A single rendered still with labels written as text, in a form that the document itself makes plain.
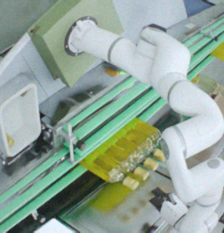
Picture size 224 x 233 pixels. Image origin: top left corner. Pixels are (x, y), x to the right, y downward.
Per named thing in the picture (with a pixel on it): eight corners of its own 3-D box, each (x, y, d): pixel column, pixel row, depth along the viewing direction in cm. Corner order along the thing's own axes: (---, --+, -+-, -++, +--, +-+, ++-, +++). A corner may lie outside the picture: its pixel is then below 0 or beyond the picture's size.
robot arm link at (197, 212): (210, 179, 97) (203, 218, 110) (176, 205, 92) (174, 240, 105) (227, 192, 91) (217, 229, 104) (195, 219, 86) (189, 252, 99)
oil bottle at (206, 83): (185, 79, 200) (222, 100, 188) (186, 71, 196) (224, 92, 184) (190, 74, 203) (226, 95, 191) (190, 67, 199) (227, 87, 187)
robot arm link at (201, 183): (203, 164, 103) (158, 186, 100) (206, 103, 90) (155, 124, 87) (226, 196, 90) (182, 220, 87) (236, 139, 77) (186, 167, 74)
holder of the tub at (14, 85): (-2, 156, 126) (10, 167, 123) (-15, 97, 109) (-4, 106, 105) (28, 133, 137) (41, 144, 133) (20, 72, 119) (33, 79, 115)
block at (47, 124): (41, 140, 134) (54, 150, 131) (38, 120, 128) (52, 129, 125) (47, 135, 136) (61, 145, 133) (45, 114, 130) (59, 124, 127)
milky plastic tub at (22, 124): (-4, 147, 123) (9, 159, 118) (-15, 97, 108) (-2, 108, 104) (27, 123, 133) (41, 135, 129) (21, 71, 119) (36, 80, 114)
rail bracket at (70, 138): (55, 153, 132) (82, 172, 126) (50, 116, 121) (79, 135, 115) (60, 149, 134) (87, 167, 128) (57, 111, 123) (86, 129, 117)
